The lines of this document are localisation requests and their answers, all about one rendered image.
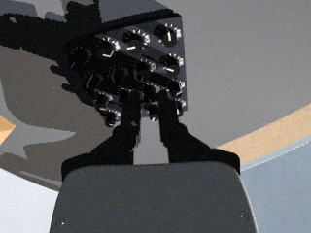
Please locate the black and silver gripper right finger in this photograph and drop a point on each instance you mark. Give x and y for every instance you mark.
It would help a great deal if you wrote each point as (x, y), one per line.
(184, 146)

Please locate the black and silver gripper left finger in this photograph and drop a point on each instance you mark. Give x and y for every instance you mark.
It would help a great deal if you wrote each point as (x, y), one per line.
(117, 148)

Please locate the black knob box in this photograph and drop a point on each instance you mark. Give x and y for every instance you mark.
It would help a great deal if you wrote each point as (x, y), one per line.
(105, 64)

